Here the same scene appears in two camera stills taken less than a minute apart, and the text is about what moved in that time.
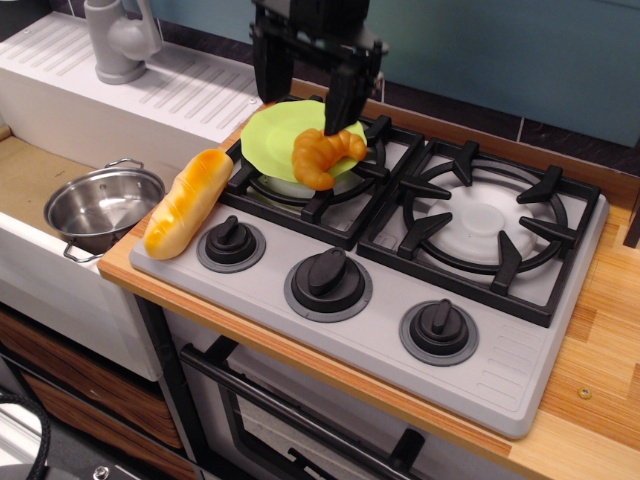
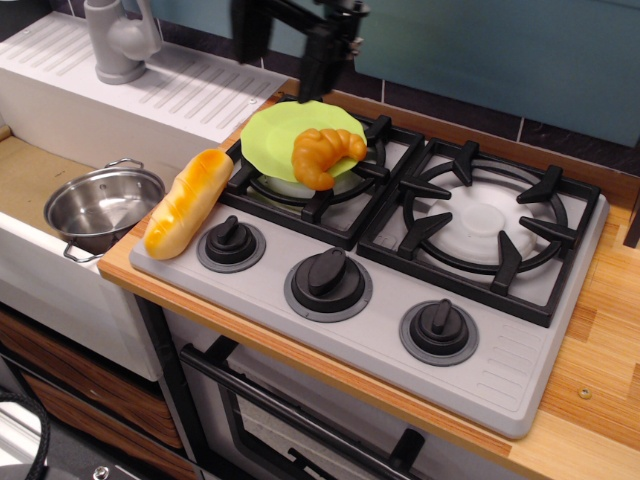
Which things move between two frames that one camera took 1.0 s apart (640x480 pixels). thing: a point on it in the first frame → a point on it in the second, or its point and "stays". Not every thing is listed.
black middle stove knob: (329, 287) stays
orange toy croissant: (315, 154) stays
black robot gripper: (332, 30) → (339, 18)
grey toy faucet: (122, 42) stays
